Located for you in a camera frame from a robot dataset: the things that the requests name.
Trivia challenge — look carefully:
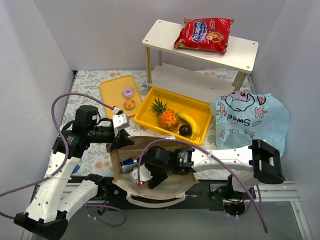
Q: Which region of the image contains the blue white packet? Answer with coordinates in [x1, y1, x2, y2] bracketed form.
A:
[72, 162, 82, 174]

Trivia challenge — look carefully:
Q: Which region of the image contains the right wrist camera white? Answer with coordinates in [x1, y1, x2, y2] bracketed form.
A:
[130, 164, 153, 187]

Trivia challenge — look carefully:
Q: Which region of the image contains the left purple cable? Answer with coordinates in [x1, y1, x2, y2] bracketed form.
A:
[0, 92, 128, 228]

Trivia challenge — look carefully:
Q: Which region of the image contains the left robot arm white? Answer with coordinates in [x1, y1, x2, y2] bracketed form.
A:
[14, 105, 134, 240]

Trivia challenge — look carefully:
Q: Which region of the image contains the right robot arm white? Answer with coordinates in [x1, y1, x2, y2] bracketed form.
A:
[142, 139, 284, 199]

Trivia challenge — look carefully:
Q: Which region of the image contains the dark brown chocolate bun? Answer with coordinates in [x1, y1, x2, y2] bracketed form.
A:
[178, 124, 192, 137]

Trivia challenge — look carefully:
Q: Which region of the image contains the beige round biscuit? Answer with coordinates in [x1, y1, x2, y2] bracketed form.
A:
[123, 98, 136, 110]

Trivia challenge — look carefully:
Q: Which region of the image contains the flat yellow tray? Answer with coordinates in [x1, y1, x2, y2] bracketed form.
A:
[99, 75, 142, 117]

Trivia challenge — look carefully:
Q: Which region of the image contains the deep yellow bin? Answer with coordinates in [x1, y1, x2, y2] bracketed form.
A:
[134, 87, 212, 145]

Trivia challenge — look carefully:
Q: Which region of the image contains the yellow banana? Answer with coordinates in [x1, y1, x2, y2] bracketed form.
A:
[176, 112, 200, 140]

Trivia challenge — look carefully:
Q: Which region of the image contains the red candy bag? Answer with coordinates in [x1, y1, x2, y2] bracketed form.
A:
[173, 17, 234, 55]

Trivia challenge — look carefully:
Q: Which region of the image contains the blue plastic grocery bag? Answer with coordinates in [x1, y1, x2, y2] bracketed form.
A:
[210, 90, 290, 156]

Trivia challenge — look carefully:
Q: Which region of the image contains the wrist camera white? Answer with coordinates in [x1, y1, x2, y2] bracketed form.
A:
[130, 164, 153, 187]
[112, 106, 130, 137]

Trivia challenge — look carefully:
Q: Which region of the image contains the white two-tier shelf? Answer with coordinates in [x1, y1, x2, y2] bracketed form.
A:
[142, 19, 259, 103]

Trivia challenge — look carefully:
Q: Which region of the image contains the blue silver can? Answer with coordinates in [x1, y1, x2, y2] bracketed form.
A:
[120, 157, 139, 173]

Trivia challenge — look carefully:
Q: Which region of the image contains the purple cable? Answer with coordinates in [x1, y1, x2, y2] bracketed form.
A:
[137, 139, 269, 234]
[0, 92, 128, 228]

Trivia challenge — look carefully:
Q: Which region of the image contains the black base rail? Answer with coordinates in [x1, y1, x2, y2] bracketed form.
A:
[88, 177, 227, 211]

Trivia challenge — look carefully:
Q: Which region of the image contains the toy pineapple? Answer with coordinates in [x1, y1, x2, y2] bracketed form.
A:
[151, 99, 180, 131]

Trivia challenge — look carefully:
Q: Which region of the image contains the brown paper bag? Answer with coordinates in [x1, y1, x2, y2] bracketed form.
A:
[106, 136, 199, 209]

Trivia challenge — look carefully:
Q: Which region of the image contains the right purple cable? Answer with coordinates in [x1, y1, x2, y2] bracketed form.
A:
[137, 139, 269, 234]

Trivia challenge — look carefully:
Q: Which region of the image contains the floral table mat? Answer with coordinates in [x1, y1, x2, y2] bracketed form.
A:
[49, 69, 275, 181]

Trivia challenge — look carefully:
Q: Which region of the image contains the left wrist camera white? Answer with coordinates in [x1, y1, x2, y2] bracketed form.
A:
[112, 106, 130, 137]

